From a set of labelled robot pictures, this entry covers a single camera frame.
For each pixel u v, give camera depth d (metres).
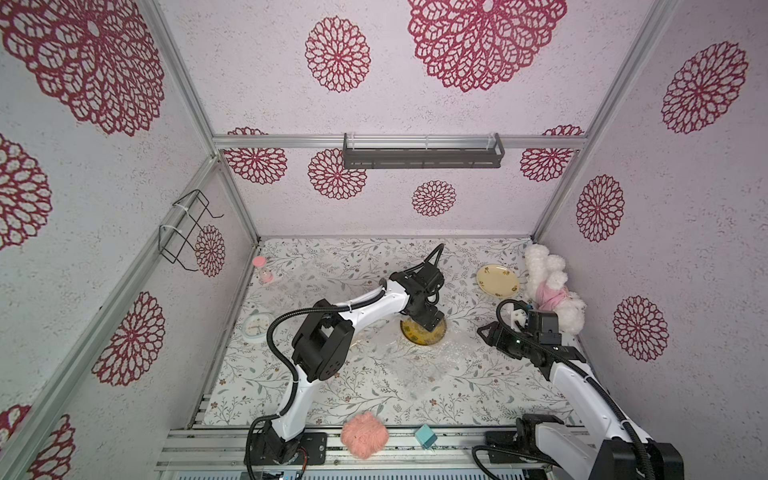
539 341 0.65
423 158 0.88
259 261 1.02
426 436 0.75
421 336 0.92
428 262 0.76
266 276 1.07
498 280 1.09
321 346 0.52
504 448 0.74
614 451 0.42
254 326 0.93
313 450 0.73
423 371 0.87
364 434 0.71
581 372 0.54
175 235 0.75
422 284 0.73
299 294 1.04
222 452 0.75
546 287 0.93
